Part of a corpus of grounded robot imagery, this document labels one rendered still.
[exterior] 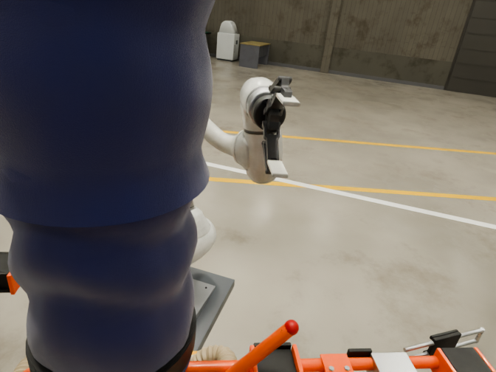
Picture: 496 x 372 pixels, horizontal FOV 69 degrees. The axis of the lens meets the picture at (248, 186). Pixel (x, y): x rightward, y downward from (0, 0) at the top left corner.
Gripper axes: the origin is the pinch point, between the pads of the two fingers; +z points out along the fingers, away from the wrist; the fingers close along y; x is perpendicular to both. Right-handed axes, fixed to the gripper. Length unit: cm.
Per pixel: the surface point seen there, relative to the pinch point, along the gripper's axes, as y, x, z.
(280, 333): 23.7, 1.8, 22.8
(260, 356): 28.0, 4.5, 23.2
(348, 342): 157, -81, -86
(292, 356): 32.7, -2.3, 19.8
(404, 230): 157, -187, -214
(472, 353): 32, -36, 21
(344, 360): 33.0, -11.5, 20.7
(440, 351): 32.0, -30.0, 20.1
